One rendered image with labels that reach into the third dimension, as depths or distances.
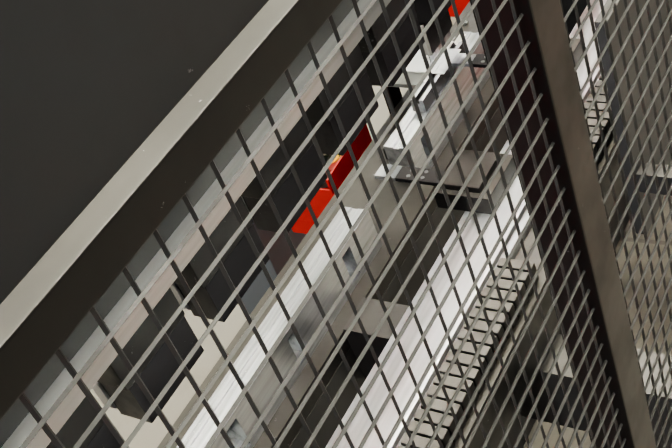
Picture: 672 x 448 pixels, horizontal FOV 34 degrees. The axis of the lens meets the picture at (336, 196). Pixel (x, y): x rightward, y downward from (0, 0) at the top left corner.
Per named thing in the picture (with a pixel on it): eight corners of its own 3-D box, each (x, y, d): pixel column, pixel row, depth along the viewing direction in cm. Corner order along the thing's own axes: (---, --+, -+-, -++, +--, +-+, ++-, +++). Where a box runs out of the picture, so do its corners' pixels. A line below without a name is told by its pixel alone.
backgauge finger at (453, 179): (394, 156, 215) (387, 137, 212) (518, 170, 201) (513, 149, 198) (366, 198, 208) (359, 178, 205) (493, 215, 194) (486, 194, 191)
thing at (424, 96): (453, 52, 238) (450, 41, 236) (466, 53, 237) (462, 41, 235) (413, 111, 227) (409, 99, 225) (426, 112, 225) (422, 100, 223)
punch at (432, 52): (446, 34, 234) (435, -4, 228) (455, 34, 233) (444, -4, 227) (426, 63, 228) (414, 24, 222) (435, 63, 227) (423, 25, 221)
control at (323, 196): (330, 175, 272) (306, 118, 261) (387, 180, 263) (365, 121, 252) (293, 232, 260) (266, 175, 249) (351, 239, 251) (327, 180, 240)
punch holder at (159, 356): (164, 338, 175) (120, 265, 165) (205, 348, 171) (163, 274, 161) (108, 413, 167) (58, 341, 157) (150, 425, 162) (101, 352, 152)
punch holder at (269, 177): (289, 171, 198) (257, 98, 188) (329, 176, 194) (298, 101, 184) (246, 229, 190) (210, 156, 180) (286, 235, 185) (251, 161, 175)
